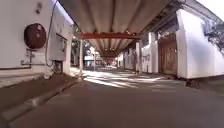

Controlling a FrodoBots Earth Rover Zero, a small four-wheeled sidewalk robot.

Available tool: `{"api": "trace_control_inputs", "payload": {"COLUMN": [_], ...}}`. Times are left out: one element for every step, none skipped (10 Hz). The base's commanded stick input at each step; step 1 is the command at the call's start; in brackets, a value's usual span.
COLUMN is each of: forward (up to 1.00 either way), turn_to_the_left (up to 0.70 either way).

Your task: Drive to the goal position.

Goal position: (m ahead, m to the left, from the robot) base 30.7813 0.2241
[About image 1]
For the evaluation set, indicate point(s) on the trees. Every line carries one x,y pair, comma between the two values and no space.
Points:
77,48

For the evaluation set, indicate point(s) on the corrugated overhead roof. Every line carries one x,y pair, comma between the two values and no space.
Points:
113,16

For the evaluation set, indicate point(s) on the white support post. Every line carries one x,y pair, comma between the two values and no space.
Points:
81,55

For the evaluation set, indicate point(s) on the grey asphalt road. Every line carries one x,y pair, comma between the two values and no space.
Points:
126,103

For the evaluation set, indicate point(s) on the red steel beam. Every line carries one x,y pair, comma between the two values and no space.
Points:
108,35

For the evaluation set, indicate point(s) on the raised concrete kerb strip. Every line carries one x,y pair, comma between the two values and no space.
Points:
30,91

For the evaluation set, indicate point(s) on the white building with wooden door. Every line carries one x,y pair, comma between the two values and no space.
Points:
196,50

